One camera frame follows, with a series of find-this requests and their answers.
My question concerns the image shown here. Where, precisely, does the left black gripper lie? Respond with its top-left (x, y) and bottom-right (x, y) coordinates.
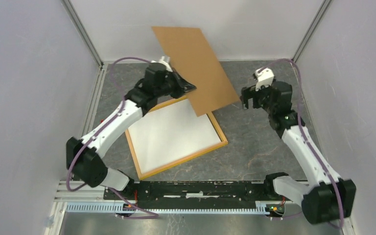
top-left (156, 69), bottom-right (197, 100)

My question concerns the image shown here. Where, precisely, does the brown backing board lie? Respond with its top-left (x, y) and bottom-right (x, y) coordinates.
top-left (152, 26), bottom-right (239, 116)

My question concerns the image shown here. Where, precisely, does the building and sky photo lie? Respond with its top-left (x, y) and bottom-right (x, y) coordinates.
top-left (127, 98), bottom-right (223, 175)

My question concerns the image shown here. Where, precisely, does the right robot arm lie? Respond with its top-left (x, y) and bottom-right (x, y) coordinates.
top-left (240, 81), bottom-right (356, 224)

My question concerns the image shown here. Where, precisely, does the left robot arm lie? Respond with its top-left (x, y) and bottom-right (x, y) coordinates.
top-left (66, 61), bottom-right (197, 200)

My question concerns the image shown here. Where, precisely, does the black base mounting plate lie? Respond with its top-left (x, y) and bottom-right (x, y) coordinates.
top-left (103, 180), bottom-right (296, 210)

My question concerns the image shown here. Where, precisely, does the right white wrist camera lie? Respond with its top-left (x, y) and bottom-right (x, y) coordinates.
top-left (253, 68), bottom-right (275, 91)

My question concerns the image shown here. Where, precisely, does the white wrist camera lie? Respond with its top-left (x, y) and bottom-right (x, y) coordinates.
top-left (150, 55), bottom-right (173, 72)
top-left (253, 68), bottom-right (275, 91)

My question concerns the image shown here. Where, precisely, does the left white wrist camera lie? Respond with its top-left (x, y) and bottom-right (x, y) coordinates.
top-left (150, 55), bottom-right (173, 72)

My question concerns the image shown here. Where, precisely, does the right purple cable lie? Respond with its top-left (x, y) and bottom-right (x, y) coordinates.
top-left (256, 58), bottom-right (346, 230)

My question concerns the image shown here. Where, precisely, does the purple cable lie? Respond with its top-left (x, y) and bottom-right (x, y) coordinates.
top-left (66, 57), bottom-right (160, 220)
top-left (256, 58), bottom-right (346, 230)

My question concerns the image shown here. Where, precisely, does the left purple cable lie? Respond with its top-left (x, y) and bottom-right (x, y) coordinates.
top-left (66, 57), bottom-right (160, 220)

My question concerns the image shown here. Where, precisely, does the aluminium rail frame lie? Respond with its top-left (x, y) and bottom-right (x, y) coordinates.
top-left (44, 63), bottom-right (357, 235)

